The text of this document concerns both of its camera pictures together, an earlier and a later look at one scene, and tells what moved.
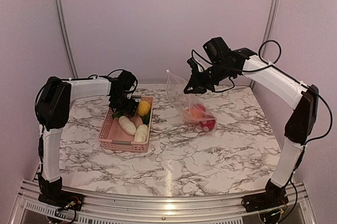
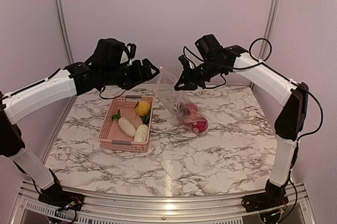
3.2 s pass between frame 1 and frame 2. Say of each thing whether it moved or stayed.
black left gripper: moved
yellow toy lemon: stayed
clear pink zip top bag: moved
